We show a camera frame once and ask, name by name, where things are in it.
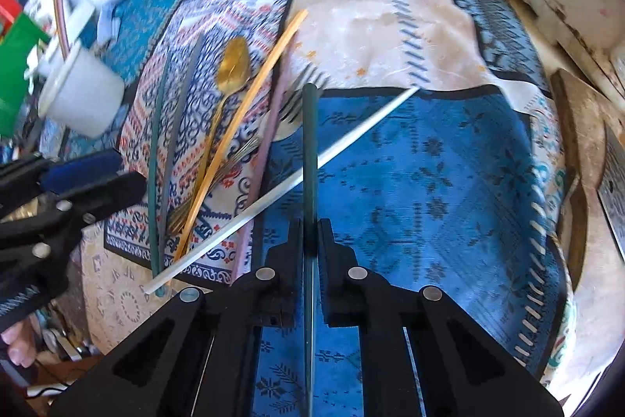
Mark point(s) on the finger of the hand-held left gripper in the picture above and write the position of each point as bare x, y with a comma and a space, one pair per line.
83, 168
112, 194

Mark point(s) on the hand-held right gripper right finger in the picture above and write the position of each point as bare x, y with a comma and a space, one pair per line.
326, 251

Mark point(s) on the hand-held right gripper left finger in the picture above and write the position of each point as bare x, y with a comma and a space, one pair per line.
292, 251

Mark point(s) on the teal chopstick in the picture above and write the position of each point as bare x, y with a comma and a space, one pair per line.
154, 202

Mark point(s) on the white chopstick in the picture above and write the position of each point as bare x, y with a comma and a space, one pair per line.
234, 226

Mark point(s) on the white cup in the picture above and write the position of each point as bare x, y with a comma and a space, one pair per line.
83, 99

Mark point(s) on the gold fork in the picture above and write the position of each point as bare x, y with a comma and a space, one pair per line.
178, 219

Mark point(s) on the pink chopstick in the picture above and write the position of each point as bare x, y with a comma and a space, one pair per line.
260, 182

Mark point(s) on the dark green chopstick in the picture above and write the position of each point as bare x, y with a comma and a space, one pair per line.
310, 153

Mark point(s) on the orange chopstick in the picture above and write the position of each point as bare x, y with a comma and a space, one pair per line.
211, 187

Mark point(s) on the grey chopstick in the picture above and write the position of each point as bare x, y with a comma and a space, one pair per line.
183, 104

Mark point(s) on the silver fork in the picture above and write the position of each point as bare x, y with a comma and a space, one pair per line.
288, 119

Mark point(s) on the gold spoon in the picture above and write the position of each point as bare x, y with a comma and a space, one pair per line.
234, 65

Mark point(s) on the person's left hand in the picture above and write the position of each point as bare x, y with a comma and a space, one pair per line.
19, 341

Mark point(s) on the green box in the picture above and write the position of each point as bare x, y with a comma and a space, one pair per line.
14, 70

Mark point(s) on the patterned blue table cloth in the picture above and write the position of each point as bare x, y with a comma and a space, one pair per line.
439, 177

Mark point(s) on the wooden cutting board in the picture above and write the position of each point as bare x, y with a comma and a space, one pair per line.
583, 143

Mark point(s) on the metal cleaver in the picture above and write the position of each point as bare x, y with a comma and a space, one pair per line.
616, 202

